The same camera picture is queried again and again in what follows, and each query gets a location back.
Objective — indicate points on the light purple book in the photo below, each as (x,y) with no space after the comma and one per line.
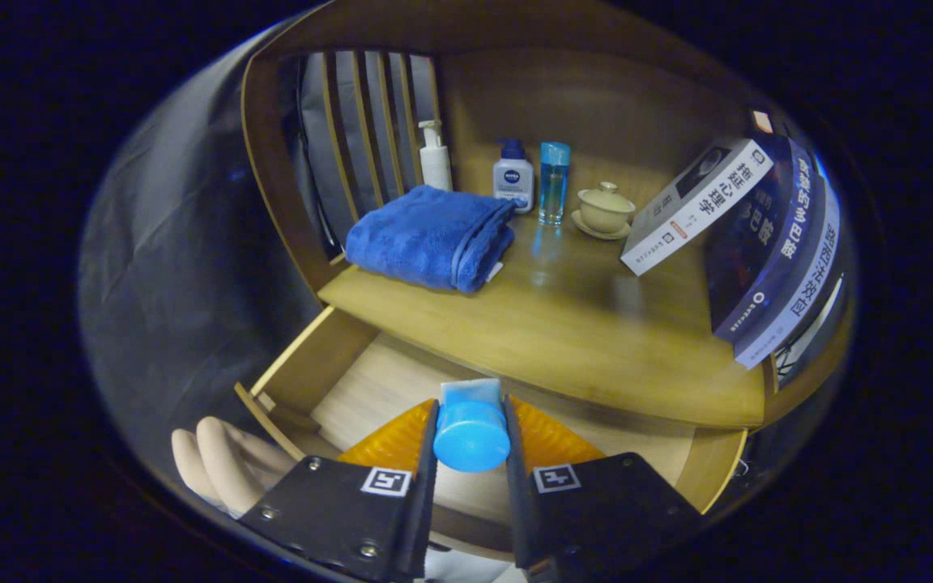
(807,283)

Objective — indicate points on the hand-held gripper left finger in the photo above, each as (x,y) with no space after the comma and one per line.
(424,502)

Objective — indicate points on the white bottle with blue cap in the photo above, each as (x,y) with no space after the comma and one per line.
(513,182)

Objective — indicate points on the wooden countertop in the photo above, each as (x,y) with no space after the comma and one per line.
(564,324)

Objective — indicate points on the wooden cabinet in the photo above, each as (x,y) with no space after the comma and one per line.
(596,89)

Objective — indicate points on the beige lidded teacup with saucer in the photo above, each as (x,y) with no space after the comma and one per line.
(606,212)

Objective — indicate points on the black backdrop cloth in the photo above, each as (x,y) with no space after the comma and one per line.
(175,283)

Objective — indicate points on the white pump bottle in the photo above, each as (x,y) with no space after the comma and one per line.
(436,166)

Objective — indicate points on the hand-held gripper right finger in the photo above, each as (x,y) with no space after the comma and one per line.
(517,518)

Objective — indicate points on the blue folded towel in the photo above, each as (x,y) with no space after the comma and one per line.
(426,235)

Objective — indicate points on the clear blue bottle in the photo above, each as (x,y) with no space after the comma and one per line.
(553,186)

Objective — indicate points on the dark blue book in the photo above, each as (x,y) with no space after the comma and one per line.
(766,259)

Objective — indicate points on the white book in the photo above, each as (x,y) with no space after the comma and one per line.
(701,202)

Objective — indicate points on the blue capped tube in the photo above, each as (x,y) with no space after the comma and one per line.
(470,437)

